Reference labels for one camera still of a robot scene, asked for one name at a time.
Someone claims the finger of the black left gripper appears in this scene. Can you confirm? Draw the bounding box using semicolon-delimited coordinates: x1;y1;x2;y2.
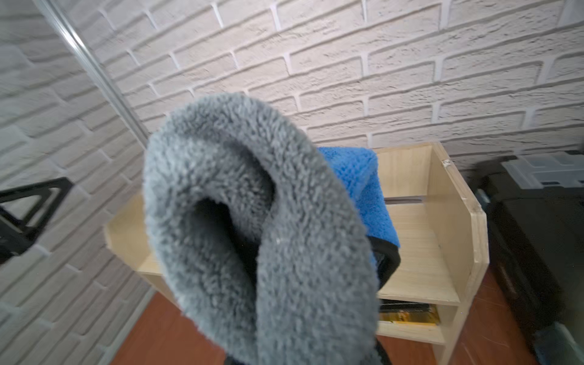
1;177;74;264

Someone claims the blue and grey cleaning cloth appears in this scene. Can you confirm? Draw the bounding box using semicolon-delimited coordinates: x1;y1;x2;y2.
143;94;401;364

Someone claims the light wooden bookshelf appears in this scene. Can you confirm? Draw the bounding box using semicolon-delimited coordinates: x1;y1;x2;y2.
103;141;491;365

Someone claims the black book with yellow title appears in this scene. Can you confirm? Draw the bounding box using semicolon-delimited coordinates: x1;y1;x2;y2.
380;299;431;313

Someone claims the yellow and blue book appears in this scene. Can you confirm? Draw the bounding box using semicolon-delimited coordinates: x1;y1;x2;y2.
380;305;441;325

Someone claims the black toolbox with grey latches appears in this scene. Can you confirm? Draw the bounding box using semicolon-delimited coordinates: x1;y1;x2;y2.
470;151;583;364

